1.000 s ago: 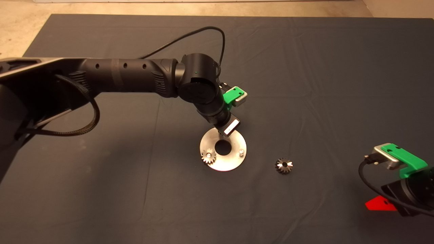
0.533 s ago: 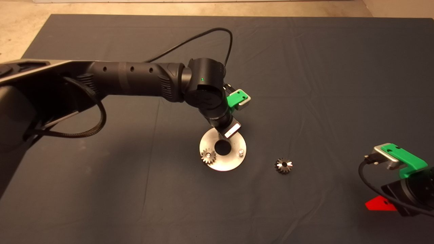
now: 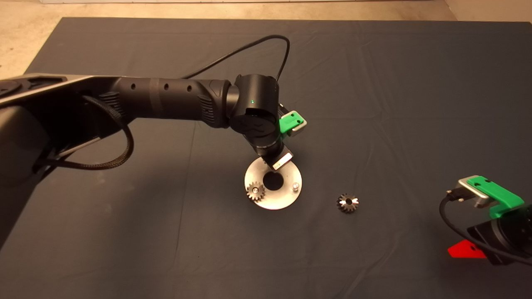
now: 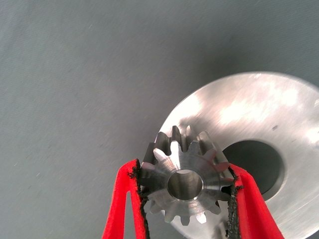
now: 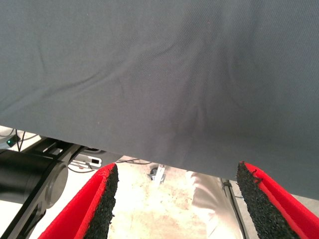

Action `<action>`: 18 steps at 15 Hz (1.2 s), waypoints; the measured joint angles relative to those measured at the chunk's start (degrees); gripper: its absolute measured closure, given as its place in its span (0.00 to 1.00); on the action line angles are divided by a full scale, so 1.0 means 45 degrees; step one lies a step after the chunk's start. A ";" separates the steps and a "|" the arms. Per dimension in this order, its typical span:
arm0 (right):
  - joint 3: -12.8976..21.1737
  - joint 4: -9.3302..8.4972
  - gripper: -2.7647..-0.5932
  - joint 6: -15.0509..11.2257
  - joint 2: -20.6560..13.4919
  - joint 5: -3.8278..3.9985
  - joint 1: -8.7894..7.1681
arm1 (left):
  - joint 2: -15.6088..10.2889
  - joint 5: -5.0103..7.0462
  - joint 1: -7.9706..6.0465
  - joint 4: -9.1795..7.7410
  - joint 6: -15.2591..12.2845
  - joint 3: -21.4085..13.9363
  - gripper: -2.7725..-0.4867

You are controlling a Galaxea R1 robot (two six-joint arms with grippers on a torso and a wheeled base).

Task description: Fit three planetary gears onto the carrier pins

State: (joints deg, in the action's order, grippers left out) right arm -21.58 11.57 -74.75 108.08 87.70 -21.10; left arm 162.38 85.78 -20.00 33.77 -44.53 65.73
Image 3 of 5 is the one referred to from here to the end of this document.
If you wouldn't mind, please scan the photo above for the black left camera cable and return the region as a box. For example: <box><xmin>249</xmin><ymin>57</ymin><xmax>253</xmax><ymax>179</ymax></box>
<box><xmin>182</xmin><ymin>35</ymin><xmax>290</xmax><ymax>81</ymax></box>

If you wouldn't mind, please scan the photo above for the silver camera box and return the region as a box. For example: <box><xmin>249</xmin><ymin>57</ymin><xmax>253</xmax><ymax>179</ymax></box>
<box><xmin>457</xmin><ymin>179</ymin><xmax>495</xmax><ymax>208</ymax></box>
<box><xmin>289</xmin><ymin>114</ymin><xmax>307</xmax><ymax>137</ymax></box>

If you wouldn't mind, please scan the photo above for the green left camera mount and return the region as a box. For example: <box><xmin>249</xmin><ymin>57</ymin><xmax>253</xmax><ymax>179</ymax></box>
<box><xmin>279</xmin><ymin>111</ymin><xmax>303</xmax><ymax>134</ymax></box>

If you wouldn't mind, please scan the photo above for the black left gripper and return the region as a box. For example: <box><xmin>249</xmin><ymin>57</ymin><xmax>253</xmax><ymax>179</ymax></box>
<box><xmin>254</xmin><ymin>139</ymin><xmax>293</xmax><ymax>170</ymax></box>

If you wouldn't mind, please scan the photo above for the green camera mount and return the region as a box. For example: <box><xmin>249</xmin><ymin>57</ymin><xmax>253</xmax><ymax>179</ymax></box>
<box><xmin>466</xmin><ymin>176</ymin><xmax>525</xmax><ymax>218</ymax></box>
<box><xmin>279</xmin><ymin>111</ymin><xmax>303</xmax><ymax>134</ymax></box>

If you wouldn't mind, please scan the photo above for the round metal carrier plate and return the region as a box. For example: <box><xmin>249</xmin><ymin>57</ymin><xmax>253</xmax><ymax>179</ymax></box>
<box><xmin>244</xmin><ymin>157</ymin><xmax>303</xmax><ymax>210</ymax></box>

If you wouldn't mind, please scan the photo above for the green right camera mount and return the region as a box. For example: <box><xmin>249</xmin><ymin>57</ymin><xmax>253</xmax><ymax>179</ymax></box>
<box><xmin>466</xmin><ymin>176</ymin><xmax>525</xmax><ymax>218</ymax></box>

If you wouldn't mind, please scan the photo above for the dark grey table cloth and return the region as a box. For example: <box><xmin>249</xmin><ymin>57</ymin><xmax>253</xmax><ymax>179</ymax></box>
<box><xmin>0</xmin><ymin>17</ymin><xmax>532</xmax><ymax>299</ymax></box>

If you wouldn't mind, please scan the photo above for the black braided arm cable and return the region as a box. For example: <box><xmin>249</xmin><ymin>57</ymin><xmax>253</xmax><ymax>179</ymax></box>
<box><xmin>46</xmin><ymin>96</ymin><xmax>134</xmax><ymax>170</ymax></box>

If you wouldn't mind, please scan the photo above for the silver left camera box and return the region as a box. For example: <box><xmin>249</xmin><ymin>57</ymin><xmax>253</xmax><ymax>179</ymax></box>
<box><xmin>289</xmin><ymin>114</ymin><xmax>307</xmax><ymax>137</ymax></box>

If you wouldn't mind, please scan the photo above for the small steel planetary gear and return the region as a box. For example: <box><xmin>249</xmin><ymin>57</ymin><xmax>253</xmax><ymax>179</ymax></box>
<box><xmin>246</xmin><ymin>181</ymin><xmax>266</xmax><ymax>202</ymax></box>
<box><xmin>336</xmin><ymin>193</ymin><xmax>360</xmax><ymax>214</ymax></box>

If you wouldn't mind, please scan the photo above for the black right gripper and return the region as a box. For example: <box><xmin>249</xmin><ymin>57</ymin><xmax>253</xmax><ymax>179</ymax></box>
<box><xmin>448</xmin><ymin>203</ymin><xmax>532</xmax><ymax>266</ymax></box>

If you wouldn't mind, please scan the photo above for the silver right camera box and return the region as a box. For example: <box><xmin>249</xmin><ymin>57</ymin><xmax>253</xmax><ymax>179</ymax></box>
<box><xmin>457</xmin><ymin>179</ymin><xmax>495</xmax><ymax>208</ymax></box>

